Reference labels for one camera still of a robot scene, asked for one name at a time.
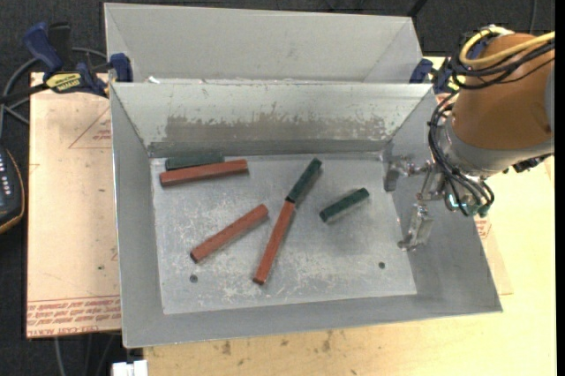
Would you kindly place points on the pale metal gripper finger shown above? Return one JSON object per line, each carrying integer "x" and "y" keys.
{"x": 390, "y": 179}
{"x": 418, "y": 228}

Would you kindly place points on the dark green flat block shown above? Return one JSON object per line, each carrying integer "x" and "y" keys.
{"x": 305, "y": 180}
{"x": 194, "y": 160}
{"x": 344, "y": 205}

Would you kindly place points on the red-brown flat block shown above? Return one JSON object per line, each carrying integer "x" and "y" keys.
{"x": 203, "y": 173}
{"x": 229, "y": 233}
{"x": 275, "y": 242}

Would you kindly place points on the grey metal bin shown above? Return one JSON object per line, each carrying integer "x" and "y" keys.
{"x": 265, "y": 118}

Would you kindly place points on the brown cardboard board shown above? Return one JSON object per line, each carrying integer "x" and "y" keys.
{"x": 70, "y": 197}

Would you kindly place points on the black cylinder on white bracket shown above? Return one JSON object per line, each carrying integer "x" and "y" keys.
{"x": 529, "y": 165}

